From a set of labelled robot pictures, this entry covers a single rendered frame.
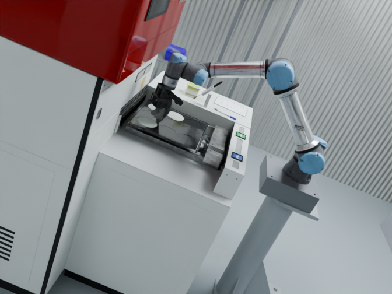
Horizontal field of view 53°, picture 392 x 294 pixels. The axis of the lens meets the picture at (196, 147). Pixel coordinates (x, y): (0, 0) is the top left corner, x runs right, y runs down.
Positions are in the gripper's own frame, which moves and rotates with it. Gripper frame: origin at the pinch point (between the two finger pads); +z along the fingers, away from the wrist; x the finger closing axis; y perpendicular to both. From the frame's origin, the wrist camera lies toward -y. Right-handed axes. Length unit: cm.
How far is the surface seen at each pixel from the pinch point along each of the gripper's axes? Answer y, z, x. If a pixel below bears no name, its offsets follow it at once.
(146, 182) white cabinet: 18.3, 14.6, 30.3
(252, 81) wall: -201, 23, -132
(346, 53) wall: -254, -40, -82
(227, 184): -10, 3, 49
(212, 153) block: -14.8, 0.6, 28.6
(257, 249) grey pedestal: -51, 47, 56
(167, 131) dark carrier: -0.9, 1.4, 8.1
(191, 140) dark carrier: -10.6, 1.4, 16.3
